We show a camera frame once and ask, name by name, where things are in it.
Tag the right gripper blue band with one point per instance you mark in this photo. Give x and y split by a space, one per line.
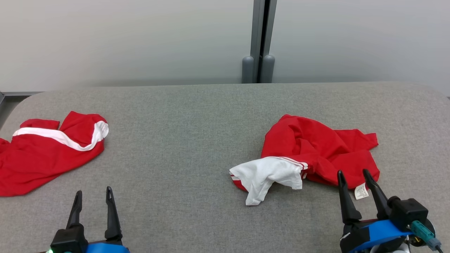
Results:
379 233

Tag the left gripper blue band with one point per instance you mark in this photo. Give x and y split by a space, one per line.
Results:
105 247

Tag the red shirt with white sleeves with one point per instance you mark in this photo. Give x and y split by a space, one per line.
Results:
316 147

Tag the red shorts with white stripe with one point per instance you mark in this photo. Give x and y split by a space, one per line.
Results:
35 158

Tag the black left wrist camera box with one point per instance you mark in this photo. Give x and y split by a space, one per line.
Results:
68 240

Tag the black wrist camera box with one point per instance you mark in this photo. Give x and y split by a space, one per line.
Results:
68 240
407 211

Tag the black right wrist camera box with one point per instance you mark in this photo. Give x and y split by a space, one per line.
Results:
407 211

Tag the grey cylindrical post foot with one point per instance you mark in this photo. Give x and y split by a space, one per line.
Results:
268 68
248 70

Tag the grey partition post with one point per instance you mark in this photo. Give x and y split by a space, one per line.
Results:
256 28

